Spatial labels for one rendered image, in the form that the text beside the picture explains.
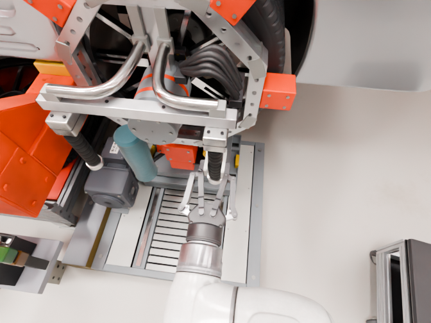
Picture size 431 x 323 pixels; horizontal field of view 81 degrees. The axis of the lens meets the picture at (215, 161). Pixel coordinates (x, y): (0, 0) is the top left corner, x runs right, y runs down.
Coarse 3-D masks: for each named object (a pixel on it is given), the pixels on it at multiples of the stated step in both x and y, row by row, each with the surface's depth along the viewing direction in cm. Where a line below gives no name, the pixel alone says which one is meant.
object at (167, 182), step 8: (240, 136) 148; (232, 144) 143; (240, 144) 145; (152, 152) 141; (232, 152) 145; (232, 160) 142; (232, 168) 139; (160, 176) 137; (168, 176) 137; (152, 184) 137; (160, 184) 135; (168, 184) 134; (176, 184) 132; (184, 184) 132; (208, 184) 134; (208, 192) 137; (216, 192) 135; (224, 192) 134
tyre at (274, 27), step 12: (264, 0) 56; (276, 0) 62; (252, 12) 58; (264, 12) 58; (276, 12) 60; (252, 24) 61; (264, 24) 60; (276, 24) 60; (264, 36) 63; (276, 36) 62; (276, 48) 65; (276, 60) 68; (276, 72) 72
